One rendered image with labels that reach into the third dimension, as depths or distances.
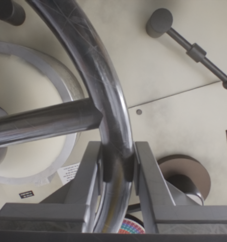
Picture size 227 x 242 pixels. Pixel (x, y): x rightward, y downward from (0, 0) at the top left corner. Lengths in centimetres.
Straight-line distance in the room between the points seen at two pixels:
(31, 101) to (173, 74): 26
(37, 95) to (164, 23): 22
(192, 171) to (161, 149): 8
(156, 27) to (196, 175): 30
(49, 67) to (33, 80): 3
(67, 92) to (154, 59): 18
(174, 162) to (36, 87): 30
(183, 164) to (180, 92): 15
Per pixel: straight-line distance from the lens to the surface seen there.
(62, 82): 27
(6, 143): 18
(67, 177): 43
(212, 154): 44
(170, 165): 40
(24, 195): 50
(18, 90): 27
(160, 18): 32
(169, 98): 37
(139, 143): 15
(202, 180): 44
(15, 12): 37
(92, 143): 15
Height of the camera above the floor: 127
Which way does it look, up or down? 15 degrees up
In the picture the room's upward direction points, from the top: 162 degrees clockwise
